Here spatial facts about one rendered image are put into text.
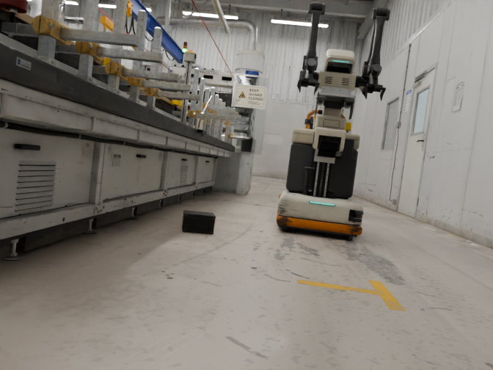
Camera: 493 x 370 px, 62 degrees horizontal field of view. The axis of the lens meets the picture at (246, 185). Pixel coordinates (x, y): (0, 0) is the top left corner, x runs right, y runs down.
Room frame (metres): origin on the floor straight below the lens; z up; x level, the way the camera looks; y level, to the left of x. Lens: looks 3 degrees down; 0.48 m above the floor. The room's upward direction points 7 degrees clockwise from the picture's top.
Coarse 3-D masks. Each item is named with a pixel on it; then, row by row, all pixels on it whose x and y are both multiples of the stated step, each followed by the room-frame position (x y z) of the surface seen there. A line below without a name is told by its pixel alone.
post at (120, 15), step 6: (120, 0) 1.75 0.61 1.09; (126, 0) 1.77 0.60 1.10; (120, 6) 1.75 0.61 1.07; (126, 6) 1.78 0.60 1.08; (120, 12) 1.75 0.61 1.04; (114, 18) 1.75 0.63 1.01; (120, 18) 1.75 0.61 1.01; (114, 24) 1.75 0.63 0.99; (120, 24) 1.75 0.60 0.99; (114, 30) 1.75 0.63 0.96; (120, 30) 1.75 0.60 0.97; (120, 48) 1.76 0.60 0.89; (114, 60) 1.75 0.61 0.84; (120, 60) 1.77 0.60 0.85; (114, 78) 1.75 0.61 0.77; (108, 84) 1.75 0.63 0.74; (114, 84) 1.75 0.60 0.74
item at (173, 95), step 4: (124, 88) 2.30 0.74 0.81; (128, 88) 2.30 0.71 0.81; (128, 92) 2.31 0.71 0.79; (140, 92) 2.30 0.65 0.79; (144, 92) 2.30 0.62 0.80; (160, 92) 2.29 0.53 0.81; (164, 92) 2.29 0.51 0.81; (168, 92) 2.28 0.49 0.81; (172, 92) 2.28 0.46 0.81; (176, 92) 2.28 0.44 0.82; (180, 92) 2.28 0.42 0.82; (160, 96) 2.31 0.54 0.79; (164, 96) 2.29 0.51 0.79; (168, 96) 2.28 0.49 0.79; (172, 96) 2.28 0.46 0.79; (176, 96) 2.28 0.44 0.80; (180, 96) 2.28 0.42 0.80; (184, 96) 2.28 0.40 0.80; (188, 96) 2.28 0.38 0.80; (192, 96) 2.27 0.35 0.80; (196, 96) 2.27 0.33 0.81; (200, 96) 2.27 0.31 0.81; (192, 100) 2.30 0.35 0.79; (196, 100) 2.28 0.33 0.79; (200, 100) 2.28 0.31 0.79
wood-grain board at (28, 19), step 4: (0, 8) 1.33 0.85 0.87; (8, 12) 1.37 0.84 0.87; (16, 16) 1.40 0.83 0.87; (20, 16) 1.42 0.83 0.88; (24, 16) 1.44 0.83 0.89; (28, 16) 1.46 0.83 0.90; (20, 20) 1.44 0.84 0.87; (24, 20) 1.44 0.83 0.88; (28, 20) 1.46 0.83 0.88; (32, 20) 1.49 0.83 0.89; (100, 64) 2.04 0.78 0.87; (164, 100) 3.13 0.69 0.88; (168, 100) 3.23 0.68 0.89; (180, 108) 3.62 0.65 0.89
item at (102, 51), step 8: (56, 48) 1.55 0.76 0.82; (64, 48) 1.55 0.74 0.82; (72, 48) 1.55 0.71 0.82; (104, 48) 1.54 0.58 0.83; (112, 48) 1.54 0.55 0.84; (104, 56) 1.55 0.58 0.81; (112, 56) 1.54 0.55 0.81; (120, 56) 1.53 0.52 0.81; (128, 56) 1.53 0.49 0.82; (136, 56) 1.53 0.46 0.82; (144, 56) 1.53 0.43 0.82; (152, 56) 1.52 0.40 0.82; (160, 56) 1.52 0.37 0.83
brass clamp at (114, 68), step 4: (108, 64) 1.72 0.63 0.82; (112, 64) 1.72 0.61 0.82; (116, 64) 1.73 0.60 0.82; (108, 68) 1.72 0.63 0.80; (112, 68) 1.72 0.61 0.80; (116, 68) 1.72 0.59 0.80; (120, 68) 1.77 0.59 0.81; (108, 72) 1.73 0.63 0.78; (112, 72) 1.72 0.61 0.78; (116, 72) 1.74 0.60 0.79; (120, 72) 1.77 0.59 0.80; (120, 76) 1.78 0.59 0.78; (124, 76) 1.81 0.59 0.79
